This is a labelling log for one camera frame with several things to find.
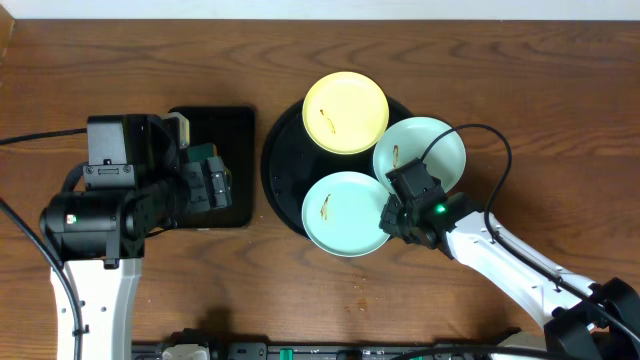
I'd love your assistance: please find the yellow green scrub sponge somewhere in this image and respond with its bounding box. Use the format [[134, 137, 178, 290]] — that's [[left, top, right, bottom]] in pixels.
[[187, 143, 217, 162]]

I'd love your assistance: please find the light green plate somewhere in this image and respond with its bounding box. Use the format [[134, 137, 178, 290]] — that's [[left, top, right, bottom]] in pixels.
[[372, 116, 467, 195], [301, 171, 390, 257]]

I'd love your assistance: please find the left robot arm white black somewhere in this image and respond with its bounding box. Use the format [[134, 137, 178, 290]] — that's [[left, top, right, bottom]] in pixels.
[[40, 155, 231, 359]]

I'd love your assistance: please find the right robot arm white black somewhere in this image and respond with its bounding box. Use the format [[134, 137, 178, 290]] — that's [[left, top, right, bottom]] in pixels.
[[380, 193, 639, 359]]

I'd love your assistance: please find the black rectangular tray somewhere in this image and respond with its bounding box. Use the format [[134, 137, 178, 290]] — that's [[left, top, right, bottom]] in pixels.
[[172, 106, 255, 229]]

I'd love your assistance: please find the black round tray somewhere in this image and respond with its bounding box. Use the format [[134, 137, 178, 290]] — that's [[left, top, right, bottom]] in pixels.
[[260, 94, 416, 241]]

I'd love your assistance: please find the yellow plate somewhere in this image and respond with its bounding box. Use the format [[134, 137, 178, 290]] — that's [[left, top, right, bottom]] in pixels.
[[302, 71, 390, 155]]

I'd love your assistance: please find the black equipment rail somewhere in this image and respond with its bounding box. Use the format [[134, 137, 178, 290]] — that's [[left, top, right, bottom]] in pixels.
[[130, 328, 521, 360]]

